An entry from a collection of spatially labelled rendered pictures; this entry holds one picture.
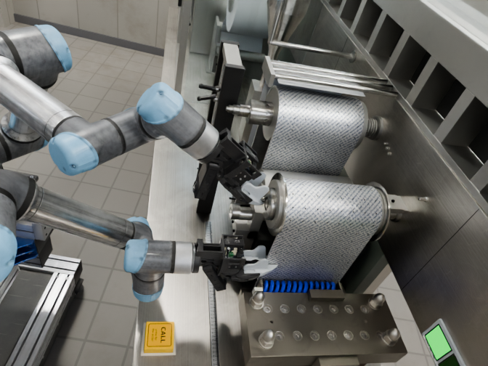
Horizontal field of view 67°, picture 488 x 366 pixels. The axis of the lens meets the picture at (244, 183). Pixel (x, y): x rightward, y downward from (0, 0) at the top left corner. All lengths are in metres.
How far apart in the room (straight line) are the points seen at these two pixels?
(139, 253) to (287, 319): 0.39
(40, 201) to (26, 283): 1.14
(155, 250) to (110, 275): 1.34
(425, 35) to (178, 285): 0.91
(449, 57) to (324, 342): 0.71
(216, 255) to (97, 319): 1.28
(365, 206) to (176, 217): 0.63
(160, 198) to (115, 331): 0.91
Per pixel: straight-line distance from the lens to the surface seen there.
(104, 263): 2.23
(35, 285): 1.95
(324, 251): 0.94
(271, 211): 0.83
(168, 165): 1.42
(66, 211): 0.88
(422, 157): 0.96
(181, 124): 0.68
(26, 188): 0.84
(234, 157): 0.75
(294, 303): 0.99
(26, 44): 1.02
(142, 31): 4.26
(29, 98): 0.81
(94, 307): 2.09
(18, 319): 1.89
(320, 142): 1.00
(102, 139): 0.70
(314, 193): 0.84
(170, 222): 1.23
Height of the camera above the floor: 1.84
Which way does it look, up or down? 41 degrees down
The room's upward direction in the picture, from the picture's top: 17 degrees clockwise
